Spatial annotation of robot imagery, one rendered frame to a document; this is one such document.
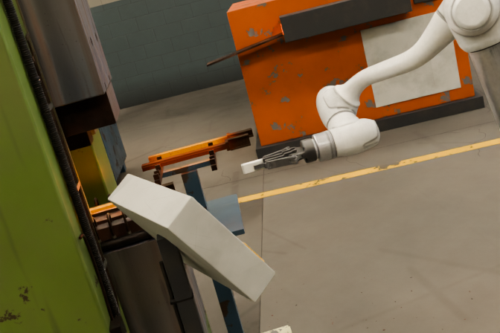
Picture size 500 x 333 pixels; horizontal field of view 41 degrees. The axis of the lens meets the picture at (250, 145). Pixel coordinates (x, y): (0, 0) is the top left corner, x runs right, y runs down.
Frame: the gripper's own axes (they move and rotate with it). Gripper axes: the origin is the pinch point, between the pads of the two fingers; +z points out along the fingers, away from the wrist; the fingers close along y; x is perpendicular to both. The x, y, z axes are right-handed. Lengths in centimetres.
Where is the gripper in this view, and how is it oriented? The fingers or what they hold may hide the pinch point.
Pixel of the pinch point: (253, 166)
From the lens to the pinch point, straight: 208.7
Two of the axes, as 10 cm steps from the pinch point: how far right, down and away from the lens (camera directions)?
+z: -9.6, 2.7, -0.7
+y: -1.3, -2.4, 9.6
